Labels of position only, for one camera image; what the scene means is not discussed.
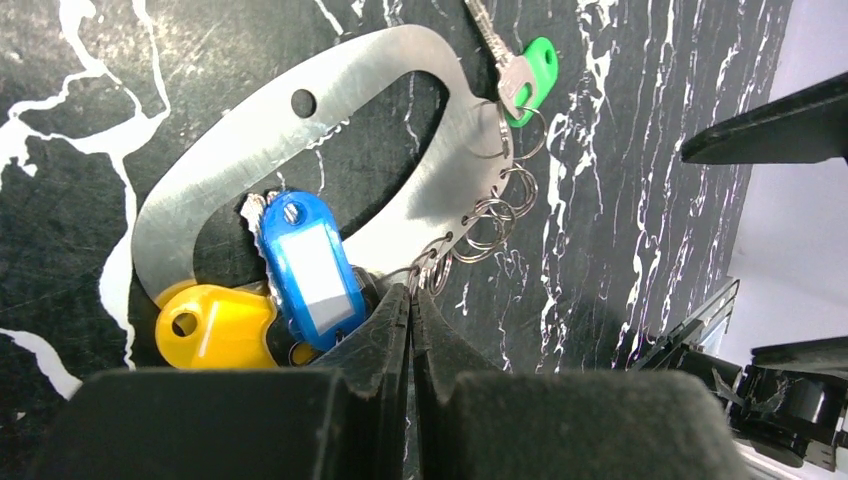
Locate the yellow key tag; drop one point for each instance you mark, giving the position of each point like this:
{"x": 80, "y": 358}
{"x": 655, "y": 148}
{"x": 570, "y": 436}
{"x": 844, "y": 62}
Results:
{"x": 214, "y": 327}

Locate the blue key tag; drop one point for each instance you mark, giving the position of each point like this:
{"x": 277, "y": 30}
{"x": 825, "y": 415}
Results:
{"x": 308, "y": 269}

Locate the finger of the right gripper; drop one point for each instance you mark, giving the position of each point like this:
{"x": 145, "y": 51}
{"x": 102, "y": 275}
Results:
{"x": 805, "y": 127}

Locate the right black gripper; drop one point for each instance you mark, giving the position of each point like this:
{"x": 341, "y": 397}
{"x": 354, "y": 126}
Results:
{"x": 788, "y": 407}

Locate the green key tag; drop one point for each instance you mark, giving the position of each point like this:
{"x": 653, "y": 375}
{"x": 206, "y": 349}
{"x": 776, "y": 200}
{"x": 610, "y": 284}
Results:
{"x": 524, "y": 80}

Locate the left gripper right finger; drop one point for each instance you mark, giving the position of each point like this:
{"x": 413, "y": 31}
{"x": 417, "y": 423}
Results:
{"x": 476, "y": 421}

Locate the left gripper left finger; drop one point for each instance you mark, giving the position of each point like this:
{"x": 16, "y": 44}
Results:
{"x": 343, "y": 417}

